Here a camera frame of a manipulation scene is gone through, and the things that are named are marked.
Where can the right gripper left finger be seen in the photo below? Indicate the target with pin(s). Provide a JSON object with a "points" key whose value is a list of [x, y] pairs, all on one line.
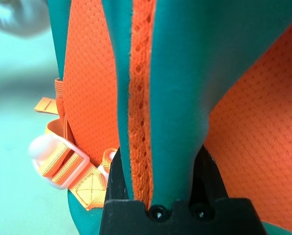
{"points": [[116, 181]]}

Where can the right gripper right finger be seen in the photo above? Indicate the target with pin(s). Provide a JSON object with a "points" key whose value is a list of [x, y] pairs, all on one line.
{"points": [[207, 181]]}

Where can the orange and teal backpack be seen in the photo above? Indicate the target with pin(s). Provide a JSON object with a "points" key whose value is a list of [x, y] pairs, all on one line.
{"points": [[180, 73]]}

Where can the grey white plush toy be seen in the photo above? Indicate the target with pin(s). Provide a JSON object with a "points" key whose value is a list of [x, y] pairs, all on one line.
{"points": [[16, 17]]}

